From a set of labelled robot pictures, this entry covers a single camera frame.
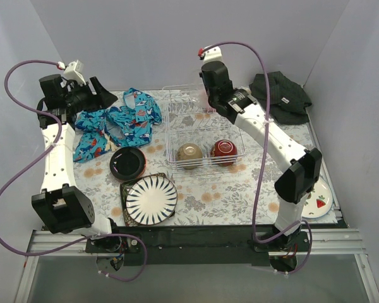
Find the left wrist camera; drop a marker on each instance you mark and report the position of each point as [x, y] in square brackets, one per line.
[74, 71]

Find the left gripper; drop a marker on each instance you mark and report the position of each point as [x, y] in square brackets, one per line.
[93, 95]

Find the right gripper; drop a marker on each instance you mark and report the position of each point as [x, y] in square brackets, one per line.
[209, 98]

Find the aluminium frame rail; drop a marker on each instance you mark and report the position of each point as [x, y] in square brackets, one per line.
[197, 264]

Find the dark square plate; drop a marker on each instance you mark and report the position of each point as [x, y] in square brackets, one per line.
[126, 214]

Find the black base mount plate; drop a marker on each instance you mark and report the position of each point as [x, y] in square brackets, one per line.
[215, 244]

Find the black round plate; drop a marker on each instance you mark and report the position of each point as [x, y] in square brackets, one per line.
[127, 163]

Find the blue striped white plate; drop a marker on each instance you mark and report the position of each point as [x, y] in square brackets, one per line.
[151, 200]

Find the white wire dish rack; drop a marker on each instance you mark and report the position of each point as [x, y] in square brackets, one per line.
[185, 122]

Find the red bowl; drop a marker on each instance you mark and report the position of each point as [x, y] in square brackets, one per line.
[223, 153]

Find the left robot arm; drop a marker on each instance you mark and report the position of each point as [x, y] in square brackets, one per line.
[61, 206]

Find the watermelon pattern plate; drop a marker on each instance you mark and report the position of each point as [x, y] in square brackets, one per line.
[319, 201]

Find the beige ceramic bowl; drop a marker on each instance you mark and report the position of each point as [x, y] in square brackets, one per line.
[189, 156]

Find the blue patterned cloth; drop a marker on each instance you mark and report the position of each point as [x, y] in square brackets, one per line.
[128, 125]

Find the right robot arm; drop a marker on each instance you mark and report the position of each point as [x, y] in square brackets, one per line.
[300, 166]

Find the clear plastic bowl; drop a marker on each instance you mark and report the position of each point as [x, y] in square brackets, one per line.
[197, 91]

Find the dark green shirt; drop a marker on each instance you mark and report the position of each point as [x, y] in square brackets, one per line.
[288, 100]

